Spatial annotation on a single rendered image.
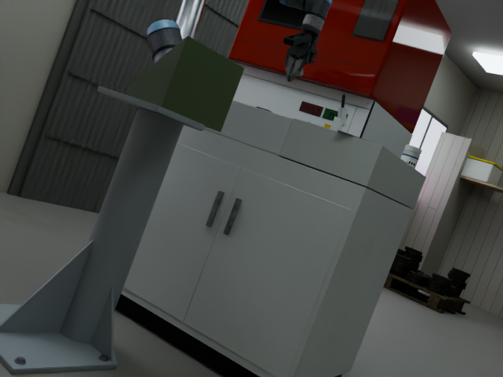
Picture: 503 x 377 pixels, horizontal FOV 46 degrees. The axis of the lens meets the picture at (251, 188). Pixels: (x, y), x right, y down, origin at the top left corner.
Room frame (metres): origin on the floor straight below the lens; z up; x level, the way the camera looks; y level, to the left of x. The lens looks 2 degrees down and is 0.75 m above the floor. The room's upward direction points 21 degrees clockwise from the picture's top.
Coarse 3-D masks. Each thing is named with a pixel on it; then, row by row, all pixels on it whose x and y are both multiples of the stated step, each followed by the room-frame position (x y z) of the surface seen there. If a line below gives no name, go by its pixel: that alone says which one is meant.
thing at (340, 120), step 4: (340, 108) 2.35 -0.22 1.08; (344, 108) 2.34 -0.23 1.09; (340, 112) 2.36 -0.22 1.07; (344, 112) 2.35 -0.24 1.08; (340, 116) 2.37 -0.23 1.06; (344, 116) 2.36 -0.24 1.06; (336, 120) 2.35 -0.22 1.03; (340, 120) 2.34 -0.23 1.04; (344, 120) 2.37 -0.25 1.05; (332, 124) 2.35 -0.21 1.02; (336, 124) 2.35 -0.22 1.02; (340, 124) 2.35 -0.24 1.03; (344, 124) 2.38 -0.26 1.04; (332, 128) 2.35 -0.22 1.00; (336, 128) 2.34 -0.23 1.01
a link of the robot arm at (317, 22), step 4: (308, 16) 2.20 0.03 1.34; (312, 16) 2.20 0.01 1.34; (316, 16) 2.19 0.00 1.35; (304, 20) 2.22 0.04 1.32; (308, 20) 2.20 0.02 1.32; (312, 20) 2.19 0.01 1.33; (316, 20) 2.19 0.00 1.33; (320, 20) 2.20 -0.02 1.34; (304, 24) 2.21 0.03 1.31; (308, 24) 2.20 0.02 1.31; (312, 24) 2.19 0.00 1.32; (316, 24) 2.20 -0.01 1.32; (320, 24) 2.21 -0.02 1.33; (316, 28) 2.21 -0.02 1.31; (320, 28) 2.21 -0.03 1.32
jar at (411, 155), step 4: (404, 148) 2.47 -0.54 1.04; (408, 148) 2.45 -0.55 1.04; (412, 148) 2.44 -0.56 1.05; (416, 148) 2.44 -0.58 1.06; (404, 152) 2.46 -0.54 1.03; (408, 152) 2.44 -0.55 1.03; (412, 152) 2.44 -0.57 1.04; (416, 152) 2.44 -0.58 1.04; (420, 152) 2.45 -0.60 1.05; (404, 156) 2.45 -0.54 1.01; (408, 156) 2.44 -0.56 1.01; (412, 156) 2.44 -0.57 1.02; (416, 156) 2.44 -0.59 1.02; (404, 160) 2.45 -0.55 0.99; (408, 160) 2.44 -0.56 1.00; (412, 160) 2.44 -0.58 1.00; (416, 160) 2.44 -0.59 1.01; (412, 164) 2.44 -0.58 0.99; (416, 164) 2.45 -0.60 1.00
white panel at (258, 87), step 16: (240, 64) 3.05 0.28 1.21; (240, 80) 3.03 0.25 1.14; (256, 80) 2.98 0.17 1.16; (272, 80) 2.94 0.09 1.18; (240, 96) 3.01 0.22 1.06; (256, 96) 2.97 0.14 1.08; (272, 96) 2.92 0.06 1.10; (288, 96) 2.88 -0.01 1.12; (304, 96) 2.84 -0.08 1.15; (320, 96) 2.80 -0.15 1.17; (336, 96) 2.76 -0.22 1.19; (352, 96) 2.72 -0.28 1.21; (288, 112) 2.86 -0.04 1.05; (304, 112) 2.82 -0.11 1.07; (320, 112) 2.78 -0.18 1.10; (352, 112) 2.70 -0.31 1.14; (368, 112) 2.67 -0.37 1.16; (352, 128) 2.69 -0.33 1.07
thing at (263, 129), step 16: (240, 112) 2.24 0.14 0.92; (256, 112) 2.21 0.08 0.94; (208, 128) 2.30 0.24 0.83; (224, 128) 2.27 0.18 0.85; (240, 128) 2.23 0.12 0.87; (256, 128) 2.20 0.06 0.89; (272, 128) 2.16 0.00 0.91; (288, 128) 2.13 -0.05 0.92; (256, 144) 2.18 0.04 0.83; (272, 144) 2.15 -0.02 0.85
